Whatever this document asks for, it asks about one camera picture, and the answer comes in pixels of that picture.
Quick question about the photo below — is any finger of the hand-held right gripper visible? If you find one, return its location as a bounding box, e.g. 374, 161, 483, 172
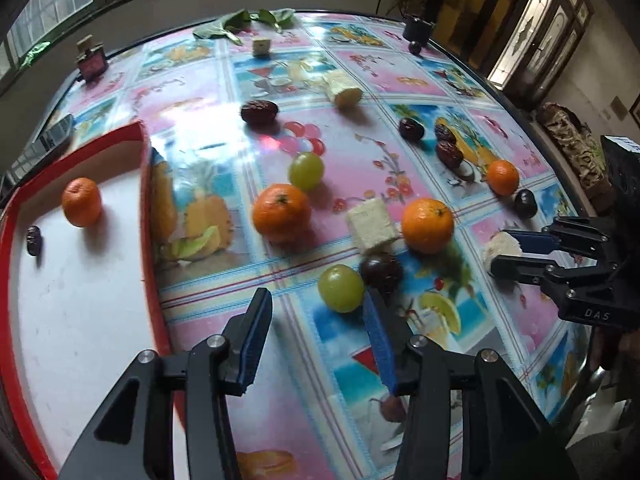
489, 254, 621, 306
501, 216, 626, 267

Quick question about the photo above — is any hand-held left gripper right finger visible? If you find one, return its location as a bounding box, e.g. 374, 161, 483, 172
362, 288, 576, 480

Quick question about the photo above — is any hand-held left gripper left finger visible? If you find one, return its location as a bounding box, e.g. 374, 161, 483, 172
59, 287, 273, 480

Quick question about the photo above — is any pale white food chunk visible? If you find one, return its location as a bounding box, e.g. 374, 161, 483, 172
346, 198, 403, 252
482, 231, 523, 278

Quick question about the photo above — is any green grape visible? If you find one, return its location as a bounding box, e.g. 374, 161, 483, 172
288, 152, 325, 192
318, 264, 365, 314

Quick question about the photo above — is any orange mandarin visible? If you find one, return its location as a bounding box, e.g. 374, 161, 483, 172
251, 183, 312, 244
486, 159, 521, 197
61, 177, 103, 228
401, 197, 455, 255

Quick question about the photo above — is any red rimmed white tray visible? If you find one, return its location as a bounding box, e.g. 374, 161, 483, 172
0, 121, 176, 480

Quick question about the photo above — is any carved wooden root stand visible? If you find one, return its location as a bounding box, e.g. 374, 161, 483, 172
537, 102, 613, 213

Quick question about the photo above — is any fruit print tablecloth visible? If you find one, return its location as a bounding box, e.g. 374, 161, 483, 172
0, 7, 601, 480

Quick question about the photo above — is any wooden glass-panel door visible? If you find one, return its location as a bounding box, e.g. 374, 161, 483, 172
487, 0, 596, 111

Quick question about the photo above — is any black cup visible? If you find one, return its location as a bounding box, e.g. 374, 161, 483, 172
403, 14, 433, 43

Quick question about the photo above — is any pale banana piece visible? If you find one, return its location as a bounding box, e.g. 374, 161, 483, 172
322, 71, 363, 109

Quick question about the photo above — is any green leaf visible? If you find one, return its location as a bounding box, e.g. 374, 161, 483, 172
192, 8, 251, 46
250, 7, 297, 33

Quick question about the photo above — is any dark red perfume bottle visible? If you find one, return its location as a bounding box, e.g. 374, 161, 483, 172
76, 35, 107, 84

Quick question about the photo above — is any green plastic bag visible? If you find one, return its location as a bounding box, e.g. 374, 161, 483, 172
19, 41, 52, 68

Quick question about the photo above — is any barred window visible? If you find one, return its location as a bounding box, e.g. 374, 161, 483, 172
0, 0, 351, 68

